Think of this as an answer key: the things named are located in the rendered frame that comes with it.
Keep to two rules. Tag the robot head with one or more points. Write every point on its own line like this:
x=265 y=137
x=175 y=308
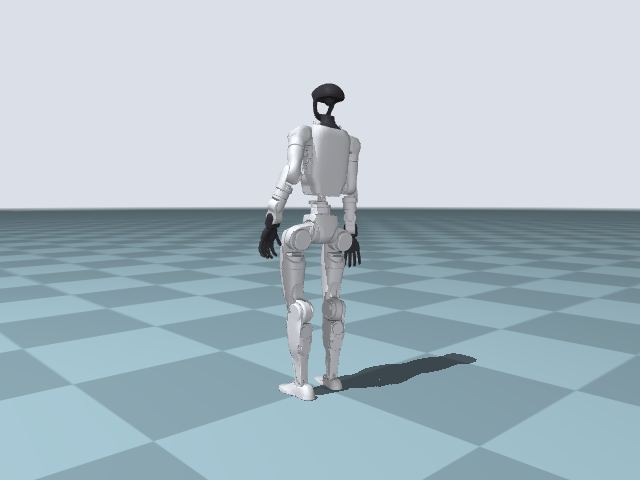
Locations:
x=329 y=94

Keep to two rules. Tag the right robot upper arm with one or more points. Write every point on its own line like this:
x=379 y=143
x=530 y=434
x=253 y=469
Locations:
x=351 y=181

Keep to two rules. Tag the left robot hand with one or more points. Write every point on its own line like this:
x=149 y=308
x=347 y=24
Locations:
x=267 y=238

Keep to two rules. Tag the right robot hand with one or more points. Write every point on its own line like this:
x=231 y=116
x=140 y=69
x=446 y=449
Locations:
x=354 y=247

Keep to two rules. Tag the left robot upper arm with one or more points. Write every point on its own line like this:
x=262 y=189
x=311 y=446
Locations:
x=298 y=137

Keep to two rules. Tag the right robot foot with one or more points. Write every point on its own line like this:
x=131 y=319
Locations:
x=333 y=384

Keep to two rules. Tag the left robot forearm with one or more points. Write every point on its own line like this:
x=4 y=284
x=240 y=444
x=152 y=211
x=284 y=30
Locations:
x=280 y=196

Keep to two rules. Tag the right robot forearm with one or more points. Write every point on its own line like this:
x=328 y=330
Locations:
x=349 y=206

